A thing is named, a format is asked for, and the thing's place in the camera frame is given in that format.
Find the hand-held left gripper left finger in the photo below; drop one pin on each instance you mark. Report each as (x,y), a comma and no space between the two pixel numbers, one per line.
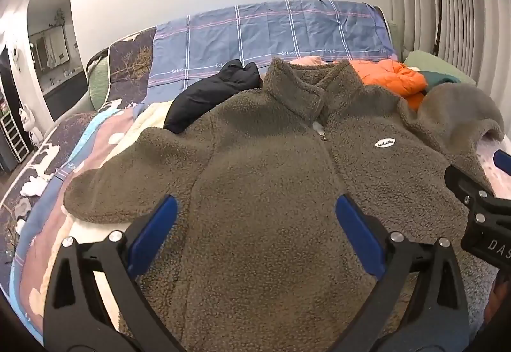
(153,234)

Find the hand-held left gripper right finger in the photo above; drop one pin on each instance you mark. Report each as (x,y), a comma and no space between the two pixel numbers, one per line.
(359,234)

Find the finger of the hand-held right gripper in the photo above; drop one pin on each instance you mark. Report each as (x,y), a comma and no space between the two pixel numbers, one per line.
(465,182)
(504,160)

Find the grey-green fleece jacket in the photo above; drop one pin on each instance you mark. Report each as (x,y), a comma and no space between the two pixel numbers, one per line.
(259,176)

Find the white bed sheet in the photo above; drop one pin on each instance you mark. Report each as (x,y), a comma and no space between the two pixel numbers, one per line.
(499,182)

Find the teal garment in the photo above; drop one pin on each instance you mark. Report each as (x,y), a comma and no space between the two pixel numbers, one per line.
(439,78)

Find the light green pillow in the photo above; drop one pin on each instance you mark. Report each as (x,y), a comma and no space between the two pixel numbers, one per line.
(427,60)

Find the orange puffer jacket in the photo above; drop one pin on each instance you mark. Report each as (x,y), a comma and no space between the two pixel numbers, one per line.
(395,76)

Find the printed blanket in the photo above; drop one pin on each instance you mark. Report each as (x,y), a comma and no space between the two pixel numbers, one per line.
(48,160)

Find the black puffer jacket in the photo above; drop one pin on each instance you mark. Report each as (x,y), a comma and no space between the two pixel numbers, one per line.
(199,96)

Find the dark cabinet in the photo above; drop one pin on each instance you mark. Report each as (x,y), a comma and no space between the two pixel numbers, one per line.
(66,94)

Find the white cat figurine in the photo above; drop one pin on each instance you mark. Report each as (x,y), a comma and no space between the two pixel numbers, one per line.
(30,124)

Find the pink garment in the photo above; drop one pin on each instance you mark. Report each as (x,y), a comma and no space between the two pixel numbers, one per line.
(309,60)

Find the blue plaid sheet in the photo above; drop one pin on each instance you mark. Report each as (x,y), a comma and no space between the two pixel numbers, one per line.
(259,33)

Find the white wall device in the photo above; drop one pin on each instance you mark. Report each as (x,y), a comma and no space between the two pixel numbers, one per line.
(16,56)

